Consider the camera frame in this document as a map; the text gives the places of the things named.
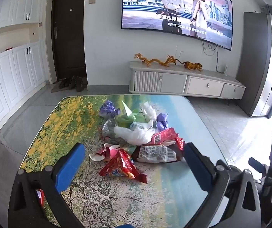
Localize large purple wrapper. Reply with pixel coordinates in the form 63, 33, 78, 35
99, 100, 120, 118

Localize thin white plastic bag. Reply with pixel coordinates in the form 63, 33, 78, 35
139, 101, 158, 122

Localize white lower cabinets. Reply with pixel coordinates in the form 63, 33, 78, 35
0, 41, 48, 135

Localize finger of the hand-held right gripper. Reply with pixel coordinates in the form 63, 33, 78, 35
248, 157, 268, 174

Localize red snack packet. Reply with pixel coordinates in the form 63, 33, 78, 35
99, 148, 148, 184

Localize dark brown door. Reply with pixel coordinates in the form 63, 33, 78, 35
52, 0, 87, 80

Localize green folded paper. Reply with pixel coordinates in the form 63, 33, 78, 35
113, 100, 142, 127

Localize wall-mounted television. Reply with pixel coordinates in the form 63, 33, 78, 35
121, 0, 233, 51

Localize tall grey cabinet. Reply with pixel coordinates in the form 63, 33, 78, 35
236, 12, 272, 117

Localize small purple wrapper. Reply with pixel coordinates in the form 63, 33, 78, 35
155, 112, 170, 131

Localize small red wrapper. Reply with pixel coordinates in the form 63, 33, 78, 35
175, 136, 186, 151

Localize brown packet with white label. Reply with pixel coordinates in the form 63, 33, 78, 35
131, 144, 183, 164

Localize silver foil wrapper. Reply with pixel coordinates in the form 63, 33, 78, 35
101, 118, 120, 143

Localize red and white torn wrapper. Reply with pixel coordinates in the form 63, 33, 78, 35
89, 143, 121, 162

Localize white television stand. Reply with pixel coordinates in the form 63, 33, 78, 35
128, 61, 246, 100

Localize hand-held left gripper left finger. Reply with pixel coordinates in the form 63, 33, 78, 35
8, 143, 86, 228

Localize red box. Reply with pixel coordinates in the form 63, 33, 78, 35
35, 189, 45, 206

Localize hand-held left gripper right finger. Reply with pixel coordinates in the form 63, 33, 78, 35
183, 143, 272, 228

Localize golden dragon figurine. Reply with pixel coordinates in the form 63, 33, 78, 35
134, 53, 182, 67

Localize white and green wrapper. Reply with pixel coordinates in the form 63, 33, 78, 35
128, 121, 141, 131

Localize golden tiger figurine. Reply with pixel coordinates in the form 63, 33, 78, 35
183, 61, 203, 72

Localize red wrapper with barcode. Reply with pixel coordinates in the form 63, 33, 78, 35
148, 127, 178, 146

